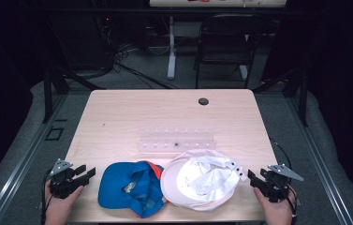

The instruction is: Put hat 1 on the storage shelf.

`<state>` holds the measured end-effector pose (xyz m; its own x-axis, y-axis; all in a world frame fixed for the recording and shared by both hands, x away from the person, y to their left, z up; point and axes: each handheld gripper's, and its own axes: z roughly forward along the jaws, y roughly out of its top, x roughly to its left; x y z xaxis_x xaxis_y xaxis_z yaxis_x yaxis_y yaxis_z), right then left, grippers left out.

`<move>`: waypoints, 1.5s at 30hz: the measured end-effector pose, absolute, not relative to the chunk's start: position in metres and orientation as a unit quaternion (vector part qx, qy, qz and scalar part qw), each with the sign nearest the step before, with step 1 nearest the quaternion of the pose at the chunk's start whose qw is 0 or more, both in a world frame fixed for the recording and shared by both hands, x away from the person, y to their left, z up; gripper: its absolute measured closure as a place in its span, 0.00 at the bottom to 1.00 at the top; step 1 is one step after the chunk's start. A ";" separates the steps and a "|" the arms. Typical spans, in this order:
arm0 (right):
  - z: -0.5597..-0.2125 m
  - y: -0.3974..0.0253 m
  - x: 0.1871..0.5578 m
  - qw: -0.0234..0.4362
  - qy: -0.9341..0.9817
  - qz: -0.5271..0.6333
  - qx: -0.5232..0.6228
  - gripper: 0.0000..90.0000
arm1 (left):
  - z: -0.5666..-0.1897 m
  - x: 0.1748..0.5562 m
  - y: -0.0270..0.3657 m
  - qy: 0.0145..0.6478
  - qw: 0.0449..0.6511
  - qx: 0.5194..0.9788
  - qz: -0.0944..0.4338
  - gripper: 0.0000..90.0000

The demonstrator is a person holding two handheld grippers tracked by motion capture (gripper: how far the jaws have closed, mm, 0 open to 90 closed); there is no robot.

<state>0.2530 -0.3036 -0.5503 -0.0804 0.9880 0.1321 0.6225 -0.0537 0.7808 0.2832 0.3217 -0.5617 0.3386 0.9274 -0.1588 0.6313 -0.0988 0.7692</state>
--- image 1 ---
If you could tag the white desk leg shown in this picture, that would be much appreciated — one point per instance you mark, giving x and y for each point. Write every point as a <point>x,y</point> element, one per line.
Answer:
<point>171,47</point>
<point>243,72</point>

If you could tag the aluminium floor rail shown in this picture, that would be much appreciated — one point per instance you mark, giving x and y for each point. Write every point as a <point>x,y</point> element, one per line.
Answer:
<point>21,168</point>
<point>317,162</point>

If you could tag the black chair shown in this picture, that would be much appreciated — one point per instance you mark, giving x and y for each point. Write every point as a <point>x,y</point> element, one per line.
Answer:
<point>224,40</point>

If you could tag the black metal stand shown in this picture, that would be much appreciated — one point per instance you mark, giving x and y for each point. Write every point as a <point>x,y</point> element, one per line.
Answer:
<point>48,93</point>
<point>303,97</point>

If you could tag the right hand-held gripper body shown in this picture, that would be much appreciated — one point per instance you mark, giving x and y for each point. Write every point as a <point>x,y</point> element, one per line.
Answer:
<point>277,186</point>

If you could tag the black table grommet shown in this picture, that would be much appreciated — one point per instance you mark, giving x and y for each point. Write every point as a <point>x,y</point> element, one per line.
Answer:
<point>203,101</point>

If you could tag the person's right hand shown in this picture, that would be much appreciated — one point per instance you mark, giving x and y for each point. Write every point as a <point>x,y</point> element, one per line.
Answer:
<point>277,214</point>

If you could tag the clear acrylic rack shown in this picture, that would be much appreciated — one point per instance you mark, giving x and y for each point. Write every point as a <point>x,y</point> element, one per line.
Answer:
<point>177,145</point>

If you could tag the black equipment box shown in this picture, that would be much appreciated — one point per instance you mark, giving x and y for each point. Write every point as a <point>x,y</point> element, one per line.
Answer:
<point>83,43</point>

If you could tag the person's left hand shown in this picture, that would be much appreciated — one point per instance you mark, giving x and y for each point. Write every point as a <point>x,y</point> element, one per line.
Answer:
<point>58,209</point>

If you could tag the pale pink and white cap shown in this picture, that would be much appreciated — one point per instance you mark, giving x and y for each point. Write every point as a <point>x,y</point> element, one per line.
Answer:
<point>177,190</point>

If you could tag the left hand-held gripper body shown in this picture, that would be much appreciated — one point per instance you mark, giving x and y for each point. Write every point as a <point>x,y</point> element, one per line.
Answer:
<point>61,181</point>

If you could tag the blue cap with orange trim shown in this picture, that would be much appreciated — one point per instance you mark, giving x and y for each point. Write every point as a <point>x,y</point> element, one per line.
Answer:
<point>114,184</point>

